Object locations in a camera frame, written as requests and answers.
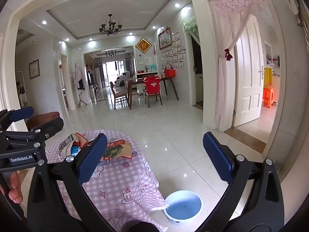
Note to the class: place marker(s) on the pile of snack wrappers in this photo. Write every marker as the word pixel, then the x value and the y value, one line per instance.
pixel 65 147

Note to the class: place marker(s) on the white bedroom cabinet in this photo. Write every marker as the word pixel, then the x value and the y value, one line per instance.
pixel 275 87

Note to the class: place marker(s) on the wooden dining chair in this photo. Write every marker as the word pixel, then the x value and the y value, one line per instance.
pixel 153 99
pixel 118 95

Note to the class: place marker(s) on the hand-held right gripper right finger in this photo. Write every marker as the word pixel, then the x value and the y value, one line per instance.
pixel 217 159

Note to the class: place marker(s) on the teal jar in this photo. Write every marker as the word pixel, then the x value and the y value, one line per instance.
pixel 152 67

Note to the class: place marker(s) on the white clothes rack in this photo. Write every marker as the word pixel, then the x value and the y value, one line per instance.
pixel 23 96

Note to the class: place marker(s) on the white plastic bin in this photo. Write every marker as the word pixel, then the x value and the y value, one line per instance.
pixel 183 205

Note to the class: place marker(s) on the bright blue packet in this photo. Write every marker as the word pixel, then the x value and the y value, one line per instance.
pixel 75 151

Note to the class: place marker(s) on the large black chandelier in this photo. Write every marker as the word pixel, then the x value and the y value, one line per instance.
pixel 110 27

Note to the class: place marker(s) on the red paddle wall ornament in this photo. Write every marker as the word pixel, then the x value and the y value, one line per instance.
pixel 154 49

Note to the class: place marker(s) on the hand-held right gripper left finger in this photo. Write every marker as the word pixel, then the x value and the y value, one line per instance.
pixel 93 159

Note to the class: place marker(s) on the wooden coat stand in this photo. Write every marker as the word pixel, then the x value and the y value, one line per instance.
pixel 80 100

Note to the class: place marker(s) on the small green plant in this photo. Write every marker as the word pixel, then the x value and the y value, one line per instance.
pixel 146 68

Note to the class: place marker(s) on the pink floral curtain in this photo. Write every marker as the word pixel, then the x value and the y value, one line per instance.
pixel 222 89

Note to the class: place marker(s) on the small framed picture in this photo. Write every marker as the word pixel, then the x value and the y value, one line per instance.
pixel 34 69

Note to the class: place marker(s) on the green curtain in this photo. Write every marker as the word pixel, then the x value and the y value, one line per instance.
pixel 193 29

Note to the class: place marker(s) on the red gold diamond ornament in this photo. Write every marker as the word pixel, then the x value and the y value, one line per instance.
pixel 143 45

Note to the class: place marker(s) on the wooden dining table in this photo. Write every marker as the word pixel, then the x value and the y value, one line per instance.
pixel 137 81

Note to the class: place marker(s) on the person's left hand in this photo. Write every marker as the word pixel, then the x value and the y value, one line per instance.
pixel 13 186

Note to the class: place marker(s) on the orange plastic stool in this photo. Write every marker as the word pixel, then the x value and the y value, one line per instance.
pixel 268 98

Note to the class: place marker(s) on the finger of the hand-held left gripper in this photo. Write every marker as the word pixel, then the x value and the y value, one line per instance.
pixel 48 127
pixel 23 113

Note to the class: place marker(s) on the white framed mirror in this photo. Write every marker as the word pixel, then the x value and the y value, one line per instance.
pixel 268 53

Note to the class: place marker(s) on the red bench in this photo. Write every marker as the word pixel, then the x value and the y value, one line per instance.
pixel 43 116

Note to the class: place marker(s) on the framed painting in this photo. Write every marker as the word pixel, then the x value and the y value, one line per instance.
pixel 165 38

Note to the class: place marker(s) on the small black chandelier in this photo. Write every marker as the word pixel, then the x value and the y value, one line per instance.
pixel 111 53

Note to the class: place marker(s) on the white panel door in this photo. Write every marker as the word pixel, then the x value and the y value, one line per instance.
pixel 248 89

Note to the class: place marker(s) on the red bow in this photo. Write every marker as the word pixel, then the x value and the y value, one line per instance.
pixel 228 54

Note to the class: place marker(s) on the red green snack packet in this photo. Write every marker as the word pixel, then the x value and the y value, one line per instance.
pixel 113 152

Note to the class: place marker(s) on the pink checked tablecloth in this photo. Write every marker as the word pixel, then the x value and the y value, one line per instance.
pixel 115 186

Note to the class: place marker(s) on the red gift bag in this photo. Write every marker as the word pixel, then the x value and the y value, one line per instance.
pixel 170 72

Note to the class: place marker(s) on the group of wall certificates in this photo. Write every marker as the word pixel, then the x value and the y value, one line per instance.
pixel 173 53

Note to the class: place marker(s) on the white hanging jacket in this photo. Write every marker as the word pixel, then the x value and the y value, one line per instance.
pixel 77 73

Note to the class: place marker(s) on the yellow plastic box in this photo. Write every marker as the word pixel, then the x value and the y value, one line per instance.
pixel 268 77

